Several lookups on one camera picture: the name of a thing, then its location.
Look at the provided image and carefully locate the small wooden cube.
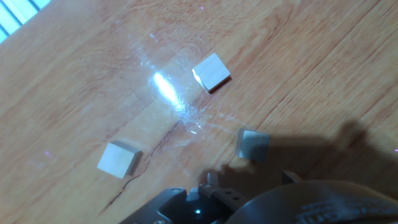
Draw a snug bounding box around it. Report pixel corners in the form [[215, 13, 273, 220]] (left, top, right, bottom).
[[96, 139, 143, 180], [192, 52, 233, 94], [234, 127, 271, 162]]

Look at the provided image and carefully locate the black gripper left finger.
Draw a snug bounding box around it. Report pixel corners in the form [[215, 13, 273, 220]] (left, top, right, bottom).
[[198, 172, 249, 212]]

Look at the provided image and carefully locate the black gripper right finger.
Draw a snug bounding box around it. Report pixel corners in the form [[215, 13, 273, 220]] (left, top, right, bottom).
[[282, 170, 303, 185]]

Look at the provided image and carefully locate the glossy wooden board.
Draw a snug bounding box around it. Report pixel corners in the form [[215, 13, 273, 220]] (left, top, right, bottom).
[[0, 0, 398, 224]]

